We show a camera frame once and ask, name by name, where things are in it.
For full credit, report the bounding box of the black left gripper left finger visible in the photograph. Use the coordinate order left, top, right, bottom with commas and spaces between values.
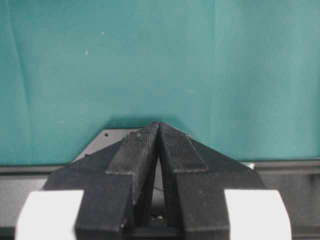
43, 122, 159, 240

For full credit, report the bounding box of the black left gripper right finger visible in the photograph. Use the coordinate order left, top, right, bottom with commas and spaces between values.
158, 122, 266, 240

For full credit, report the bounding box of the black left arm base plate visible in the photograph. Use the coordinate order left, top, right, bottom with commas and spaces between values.
72, 128, 139, 162

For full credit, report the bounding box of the black aluminium frame rail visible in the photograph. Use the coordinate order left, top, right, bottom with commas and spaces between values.
0, 161, 320, 240

